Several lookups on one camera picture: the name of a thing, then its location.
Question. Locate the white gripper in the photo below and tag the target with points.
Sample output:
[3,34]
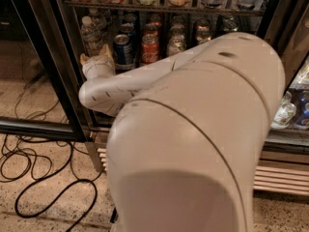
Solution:
[96,64]

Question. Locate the clear water bottle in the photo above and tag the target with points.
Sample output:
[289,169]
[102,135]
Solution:
[98,18]
[92,37]

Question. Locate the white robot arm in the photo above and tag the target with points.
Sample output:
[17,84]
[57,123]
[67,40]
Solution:
[187,135]

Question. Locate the open glass fridge door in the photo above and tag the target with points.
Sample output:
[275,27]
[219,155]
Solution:
[39,73]

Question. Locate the blue Pepsi can front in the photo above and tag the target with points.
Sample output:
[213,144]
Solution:
[123,51]

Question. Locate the red Coca-Cola can front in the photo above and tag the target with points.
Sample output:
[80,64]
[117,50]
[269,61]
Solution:
[149,49]

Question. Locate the white can right compartment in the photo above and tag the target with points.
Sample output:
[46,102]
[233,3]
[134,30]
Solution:
[283,116]

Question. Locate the blue can right compartment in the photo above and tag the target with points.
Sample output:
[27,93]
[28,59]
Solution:
[301,118]

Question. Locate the upper wire shelf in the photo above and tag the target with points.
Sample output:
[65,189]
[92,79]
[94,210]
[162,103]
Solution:
[179,10]

